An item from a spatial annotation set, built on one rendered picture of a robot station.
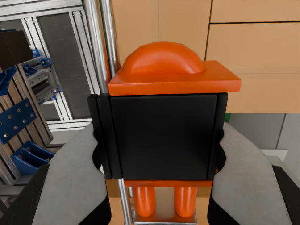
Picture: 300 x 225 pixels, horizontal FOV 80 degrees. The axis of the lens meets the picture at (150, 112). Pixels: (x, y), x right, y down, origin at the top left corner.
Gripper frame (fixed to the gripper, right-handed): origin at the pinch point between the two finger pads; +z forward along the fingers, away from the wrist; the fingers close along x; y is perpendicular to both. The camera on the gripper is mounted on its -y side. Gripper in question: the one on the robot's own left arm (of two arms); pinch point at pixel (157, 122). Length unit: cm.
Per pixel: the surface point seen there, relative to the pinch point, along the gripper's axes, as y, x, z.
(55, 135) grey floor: 88, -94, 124
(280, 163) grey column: 108, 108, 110
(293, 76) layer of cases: 17, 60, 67
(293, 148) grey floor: 101, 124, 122
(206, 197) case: 45, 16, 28
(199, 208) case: 50, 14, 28
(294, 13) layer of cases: -7, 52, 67
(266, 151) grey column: 103, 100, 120
